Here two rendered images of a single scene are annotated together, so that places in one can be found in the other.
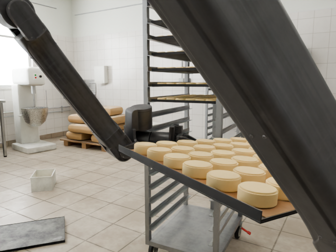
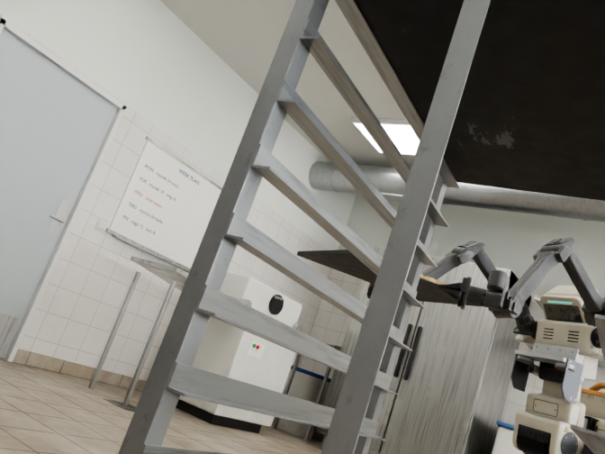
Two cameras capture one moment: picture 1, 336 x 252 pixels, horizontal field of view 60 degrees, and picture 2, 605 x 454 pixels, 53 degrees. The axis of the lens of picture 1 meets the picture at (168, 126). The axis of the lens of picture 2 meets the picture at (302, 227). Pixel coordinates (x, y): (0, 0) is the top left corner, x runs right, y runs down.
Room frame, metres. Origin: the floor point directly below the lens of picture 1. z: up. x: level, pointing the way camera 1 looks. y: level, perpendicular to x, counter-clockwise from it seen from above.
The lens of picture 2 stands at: (2.78, -0.39, 0.55)
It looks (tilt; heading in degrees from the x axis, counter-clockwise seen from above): 13 degrees up; 186
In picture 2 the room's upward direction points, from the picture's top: 19 degrees clockwise
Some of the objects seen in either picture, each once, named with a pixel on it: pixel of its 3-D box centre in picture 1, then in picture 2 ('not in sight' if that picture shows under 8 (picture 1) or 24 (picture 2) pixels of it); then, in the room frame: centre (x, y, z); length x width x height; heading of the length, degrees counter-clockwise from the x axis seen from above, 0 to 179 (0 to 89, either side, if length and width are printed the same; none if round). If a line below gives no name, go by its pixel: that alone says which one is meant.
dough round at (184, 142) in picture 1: (187, 145); not in sight; (0.68, -0.05, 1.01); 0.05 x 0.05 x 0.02
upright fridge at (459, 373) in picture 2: not in sight; (422, 368); (-3.22, 0.52, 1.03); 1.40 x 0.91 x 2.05; 58
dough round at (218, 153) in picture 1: (222, 156); not in sight; (0.58, -0.11, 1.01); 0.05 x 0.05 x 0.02
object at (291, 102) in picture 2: (228, 127); (379, 196); (1.83, -0.39, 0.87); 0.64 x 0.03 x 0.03; 153
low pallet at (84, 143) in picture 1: (99, 141); not in sight; (5.31, 1.27, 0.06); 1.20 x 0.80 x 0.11; 61
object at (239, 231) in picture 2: not in sight; (346, 300); (1.83, -0.39, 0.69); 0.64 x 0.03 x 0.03; 153
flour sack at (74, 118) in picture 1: (89, 117); not in sight; (5.46, 1.48, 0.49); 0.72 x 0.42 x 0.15; 149
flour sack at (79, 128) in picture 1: (90, 128); not in sight; (5.13, 1.39, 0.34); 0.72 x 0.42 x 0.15; 63
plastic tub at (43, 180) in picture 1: (43, 179); not in sight; (3.10, 1.38, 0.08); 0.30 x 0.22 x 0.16; 13
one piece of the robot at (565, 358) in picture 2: not in sight; (547, 369); (0.15, 0.51, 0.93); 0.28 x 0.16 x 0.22; 32
